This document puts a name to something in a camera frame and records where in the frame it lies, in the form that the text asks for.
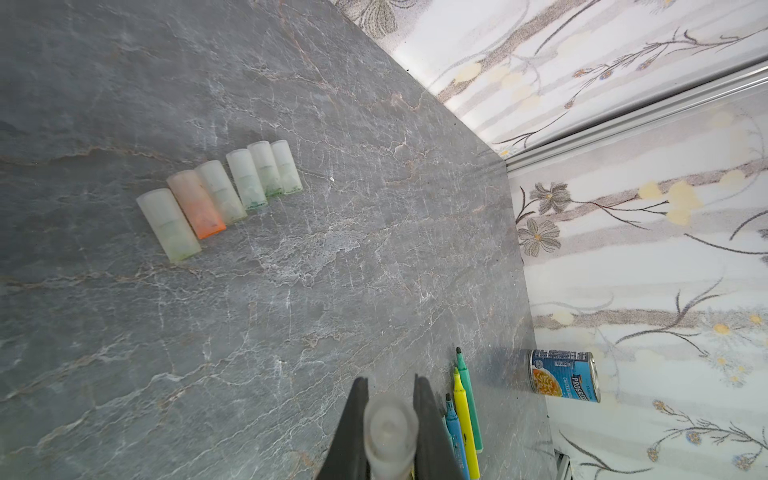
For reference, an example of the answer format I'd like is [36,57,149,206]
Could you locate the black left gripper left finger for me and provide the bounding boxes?
[316,377,369,480]

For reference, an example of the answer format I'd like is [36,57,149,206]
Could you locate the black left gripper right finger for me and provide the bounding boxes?
[413,375,463,480]

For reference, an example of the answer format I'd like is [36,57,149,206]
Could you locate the blue marker pen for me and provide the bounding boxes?
[444,393,470,480]

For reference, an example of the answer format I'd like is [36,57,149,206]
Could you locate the clear pen cap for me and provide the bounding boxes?
[195,160,247,225]
[363,393,419,480]
[270,140,303,194]
[247,141,284,197]
[136,188,202,263]
[226,149,268,211]

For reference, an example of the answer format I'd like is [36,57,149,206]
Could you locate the yellow marker pen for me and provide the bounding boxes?
[453,367,481,480]

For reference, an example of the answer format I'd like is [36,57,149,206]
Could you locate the green marker pen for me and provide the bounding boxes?
[456,347,484,453]

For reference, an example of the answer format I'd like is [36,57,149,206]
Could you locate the orange tinted pen cap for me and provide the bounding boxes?
[167,170,226,240]

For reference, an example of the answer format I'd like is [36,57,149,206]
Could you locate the blue soup can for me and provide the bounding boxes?
[528,349,601,403]

